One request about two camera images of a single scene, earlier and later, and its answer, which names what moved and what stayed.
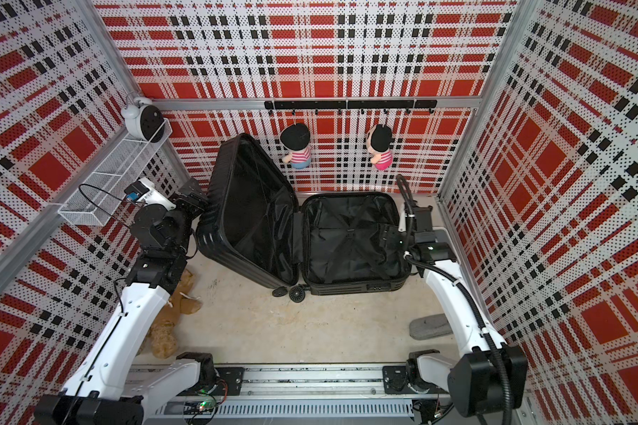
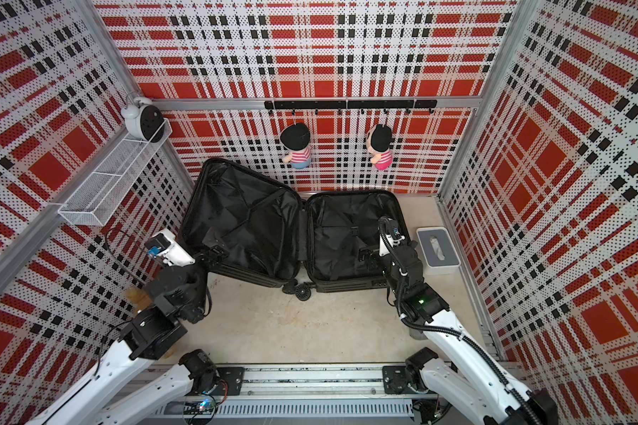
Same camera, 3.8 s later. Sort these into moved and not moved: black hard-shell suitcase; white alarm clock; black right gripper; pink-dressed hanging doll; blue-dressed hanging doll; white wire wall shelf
Moved: black hard-shell suitcase; black right gripper
Not moved: white wire wall shelf; pink-dressed hanging doll; white alarm clock; blue-dressed hanging doll
